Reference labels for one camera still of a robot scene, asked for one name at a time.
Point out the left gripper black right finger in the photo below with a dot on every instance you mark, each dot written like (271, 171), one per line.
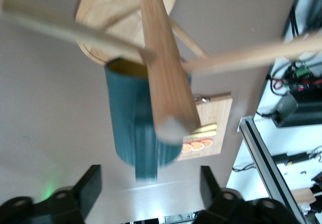
(224, 206)

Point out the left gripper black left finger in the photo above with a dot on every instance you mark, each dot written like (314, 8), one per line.
(68, 204)

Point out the teal mug with yellow inside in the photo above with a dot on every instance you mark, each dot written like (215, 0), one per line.
(123, 108)

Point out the wooden mug rack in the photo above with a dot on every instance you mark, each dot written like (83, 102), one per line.
(166, 70)

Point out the yellow plastic knife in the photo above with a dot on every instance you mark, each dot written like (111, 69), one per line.
(206, 133)

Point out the small wooden block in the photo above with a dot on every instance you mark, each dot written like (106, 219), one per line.
(303, 196)

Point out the yellow plastic fork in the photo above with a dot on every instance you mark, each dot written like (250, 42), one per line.
(210, 127)

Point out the small black adapter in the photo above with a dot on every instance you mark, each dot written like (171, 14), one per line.
(289, 157)

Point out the bamboo cutting board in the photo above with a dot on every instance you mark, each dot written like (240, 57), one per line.
(221, 113)

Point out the black power supply box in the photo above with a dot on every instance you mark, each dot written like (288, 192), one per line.
(296, 108)

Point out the green circuit board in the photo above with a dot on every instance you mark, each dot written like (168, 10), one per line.
(302, 71)

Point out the aluminium camera mount post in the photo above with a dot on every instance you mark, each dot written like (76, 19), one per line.
(264, 158)

